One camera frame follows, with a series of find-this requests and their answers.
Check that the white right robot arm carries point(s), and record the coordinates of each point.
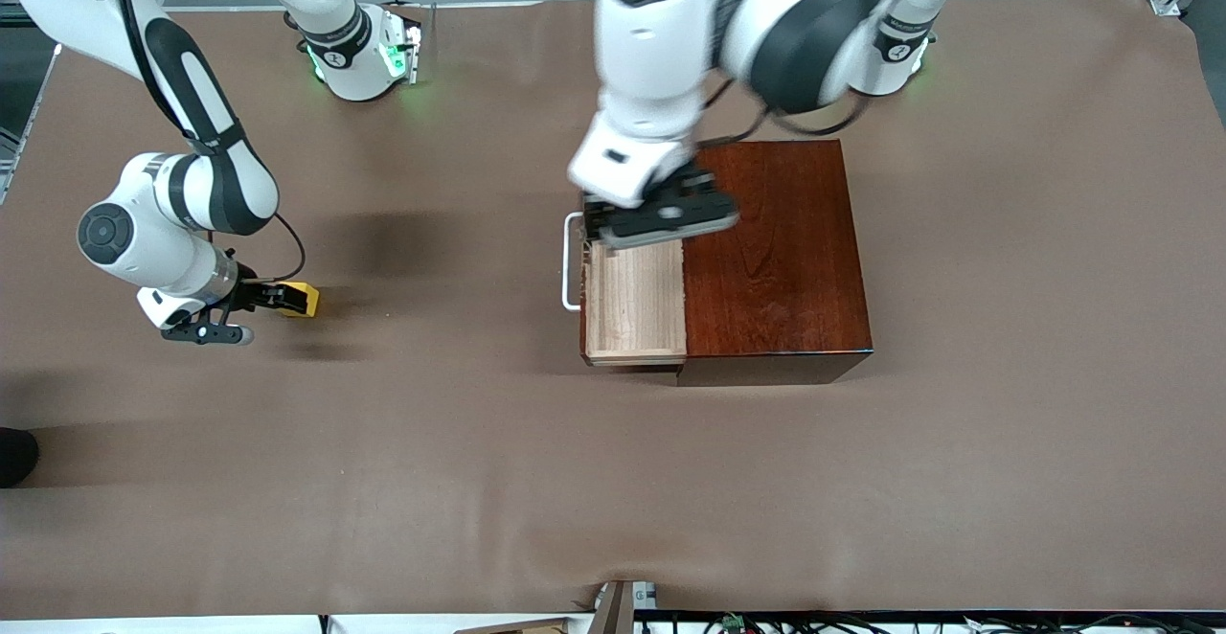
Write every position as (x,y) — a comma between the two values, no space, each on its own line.
(134,251)

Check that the light wooden plank piece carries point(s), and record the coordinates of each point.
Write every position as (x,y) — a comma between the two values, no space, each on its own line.
(517,627)

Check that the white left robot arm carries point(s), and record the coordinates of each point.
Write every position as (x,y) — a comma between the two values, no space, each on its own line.
(651,59)

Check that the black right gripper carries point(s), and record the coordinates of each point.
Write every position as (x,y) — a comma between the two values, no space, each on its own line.
(251,294)

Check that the yellow block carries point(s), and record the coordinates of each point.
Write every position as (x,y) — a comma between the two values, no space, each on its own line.
(313,301)

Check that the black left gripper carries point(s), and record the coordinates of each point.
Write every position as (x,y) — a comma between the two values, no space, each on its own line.
(703,173)

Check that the brown table mat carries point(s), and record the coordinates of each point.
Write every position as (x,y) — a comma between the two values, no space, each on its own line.
(479,471)

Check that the black rounded object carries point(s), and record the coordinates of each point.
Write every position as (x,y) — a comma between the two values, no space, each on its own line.
(17,457)

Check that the dark red wooden cabinet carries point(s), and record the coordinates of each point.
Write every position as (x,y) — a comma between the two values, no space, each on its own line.
(776,270)

